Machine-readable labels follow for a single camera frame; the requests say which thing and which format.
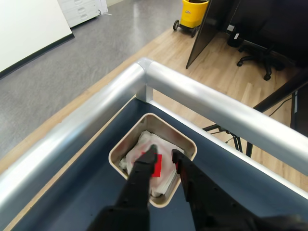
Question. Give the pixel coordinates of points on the black desk leg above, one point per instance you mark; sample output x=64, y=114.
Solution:
x=281, y=93

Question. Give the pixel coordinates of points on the black tripod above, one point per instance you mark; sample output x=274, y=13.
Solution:
x=238, y=142

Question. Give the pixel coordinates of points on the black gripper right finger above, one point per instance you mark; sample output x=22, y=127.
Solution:
x=207, y=199

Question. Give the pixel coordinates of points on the white drawer cabinet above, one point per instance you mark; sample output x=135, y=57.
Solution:
x=81, y=9

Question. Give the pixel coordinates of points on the white crumpled tissue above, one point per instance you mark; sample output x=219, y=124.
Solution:
x=166, y=146

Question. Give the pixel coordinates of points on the silver metal table rail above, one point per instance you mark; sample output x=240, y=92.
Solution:
x=192, y=89

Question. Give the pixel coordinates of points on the black divider panel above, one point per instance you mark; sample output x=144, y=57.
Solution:
x=204, y=31

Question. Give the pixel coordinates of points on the black round container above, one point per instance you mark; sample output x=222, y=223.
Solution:
x=234, y=37

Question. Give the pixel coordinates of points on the black office chair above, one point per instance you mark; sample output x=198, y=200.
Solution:
x=262, y=29

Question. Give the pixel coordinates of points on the yellow mop bucket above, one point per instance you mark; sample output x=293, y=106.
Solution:
x=192, y=12

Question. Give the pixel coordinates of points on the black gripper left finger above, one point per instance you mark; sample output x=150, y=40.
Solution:
x=137, y=185

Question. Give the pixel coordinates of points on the blue grey table mat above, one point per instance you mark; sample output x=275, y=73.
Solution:
x=84, y=187

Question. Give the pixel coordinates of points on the beige box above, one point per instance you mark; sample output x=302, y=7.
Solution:
x=158, y=125

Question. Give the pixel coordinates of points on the red cube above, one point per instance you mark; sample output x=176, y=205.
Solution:
x=157, y=166

